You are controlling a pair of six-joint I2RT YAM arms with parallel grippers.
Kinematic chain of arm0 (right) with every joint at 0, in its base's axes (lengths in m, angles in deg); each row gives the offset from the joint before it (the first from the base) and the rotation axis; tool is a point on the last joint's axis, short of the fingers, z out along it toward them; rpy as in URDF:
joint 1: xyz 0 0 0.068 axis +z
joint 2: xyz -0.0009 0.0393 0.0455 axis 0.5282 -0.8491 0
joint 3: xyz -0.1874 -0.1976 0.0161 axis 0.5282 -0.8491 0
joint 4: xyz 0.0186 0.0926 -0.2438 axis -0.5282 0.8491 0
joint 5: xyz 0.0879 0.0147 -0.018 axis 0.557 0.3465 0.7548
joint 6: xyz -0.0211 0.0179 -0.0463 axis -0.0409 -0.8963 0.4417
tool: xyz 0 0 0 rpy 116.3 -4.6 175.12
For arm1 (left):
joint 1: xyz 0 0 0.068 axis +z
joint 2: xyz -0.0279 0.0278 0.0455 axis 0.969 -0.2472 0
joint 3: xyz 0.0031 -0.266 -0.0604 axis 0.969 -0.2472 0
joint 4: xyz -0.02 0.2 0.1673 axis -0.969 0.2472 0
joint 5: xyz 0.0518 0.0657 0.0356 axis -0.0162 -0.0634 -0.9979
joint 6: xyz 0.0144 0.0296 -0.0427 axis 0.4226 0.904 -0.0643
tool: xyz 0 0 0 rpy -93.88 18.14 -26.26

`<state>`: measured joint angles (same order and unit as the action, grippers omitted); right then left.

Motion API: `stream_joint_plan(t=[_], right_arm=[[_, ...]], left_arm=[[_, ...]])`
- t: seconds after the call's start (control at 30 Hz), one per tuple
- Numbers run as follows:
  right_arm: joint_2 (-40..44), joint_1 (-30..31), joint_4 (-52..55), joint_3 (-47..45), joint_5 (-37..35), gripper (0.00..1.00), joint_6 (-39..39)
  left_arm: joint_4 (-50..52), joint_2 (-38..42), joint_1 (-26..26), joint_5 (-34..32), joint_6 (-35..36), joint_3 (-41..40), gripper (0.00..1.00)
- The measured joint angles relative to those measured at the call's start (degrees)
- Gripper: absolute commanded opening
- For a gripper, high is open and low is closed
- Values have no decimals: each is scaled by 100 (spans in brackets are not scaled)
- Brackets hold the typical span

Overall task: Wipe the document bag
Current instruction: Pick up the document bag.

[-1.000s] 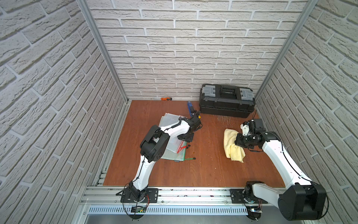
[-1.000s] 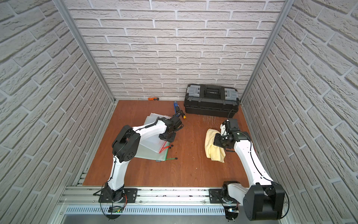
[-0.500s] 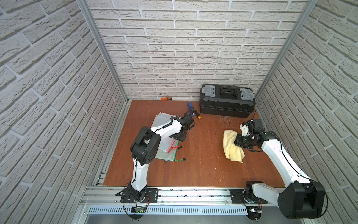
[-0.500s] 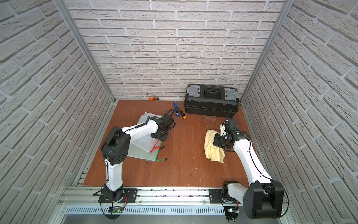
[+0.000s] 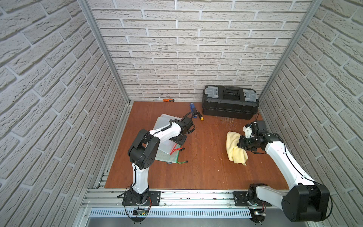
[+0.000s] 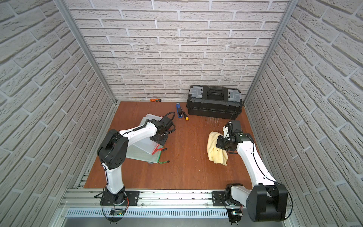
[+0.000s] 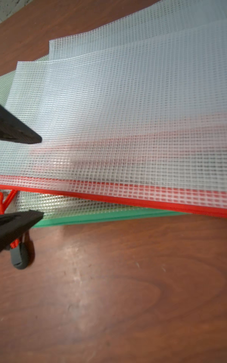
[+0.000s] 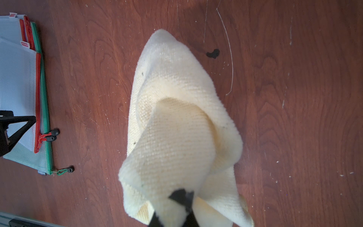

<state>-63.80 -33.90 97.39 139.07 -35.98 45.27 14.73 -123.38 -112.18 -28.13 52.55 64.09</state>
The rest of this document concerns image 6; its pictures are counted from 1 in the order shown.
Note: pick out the yellow wiping cloth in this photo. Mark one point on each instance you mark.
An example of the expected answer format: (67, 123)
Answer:
(215, 154)

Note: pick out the white red zip document bag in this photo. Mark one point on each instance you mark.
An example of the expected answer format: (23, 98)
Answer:
(150, 117)

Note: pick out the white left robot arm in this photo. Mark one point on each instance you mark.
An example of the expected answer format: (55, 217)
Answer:
(113, 149)

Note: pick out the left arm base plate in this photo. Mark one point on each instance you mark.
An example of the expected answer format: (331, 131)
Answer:
(122, 198)

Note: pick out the green zip mesh document bag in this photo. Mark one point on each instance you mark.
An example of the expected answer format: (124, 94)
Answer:
(137, 154)

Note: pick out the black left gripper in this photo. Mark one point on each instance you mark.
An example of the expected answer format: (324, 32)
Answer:
(161, 139)

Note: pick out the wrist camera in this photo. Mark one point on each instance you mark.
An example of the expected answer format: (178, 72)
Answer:
(233, 128)
(168, 124)

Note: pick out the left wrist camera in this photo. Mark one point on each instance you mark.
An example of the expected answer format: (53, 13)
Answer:
(168, 124)

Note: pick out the yellow black screwdriver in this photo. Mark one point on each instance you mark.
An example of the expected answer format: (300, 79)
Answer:
(185, 116)

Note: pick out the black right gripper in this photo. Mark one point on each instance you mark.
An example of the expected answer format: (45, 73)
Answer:
(220, 144)

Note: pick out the red zip mesh document bag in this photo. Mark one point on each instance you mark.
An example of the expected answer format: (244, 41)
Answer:
(149, 146)

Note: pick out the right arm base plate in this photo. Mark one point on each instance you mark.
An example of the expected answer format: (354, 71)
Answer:
(222, 198)

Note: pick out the black plastic toolbox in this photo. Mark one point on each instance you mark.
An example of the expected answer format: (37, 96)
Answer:
(216, 102)

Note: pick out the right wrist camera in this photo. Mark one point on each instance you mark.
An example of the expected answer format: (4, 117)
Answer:
(233, 128)

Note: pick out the orange black tool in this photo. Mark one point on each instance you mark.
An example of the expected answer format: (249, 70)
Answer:
(155, 100)

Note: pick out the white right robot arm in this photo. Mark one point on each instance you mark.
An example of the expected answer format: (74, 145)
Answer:
(267, 200)

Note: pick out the blue utility knife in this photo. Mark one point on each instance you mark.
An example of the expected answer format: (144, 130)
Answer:
(179, 110)

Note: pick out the aluminium front rail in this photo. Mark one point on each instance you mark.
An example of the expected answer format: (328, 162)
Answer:
(150, 198)

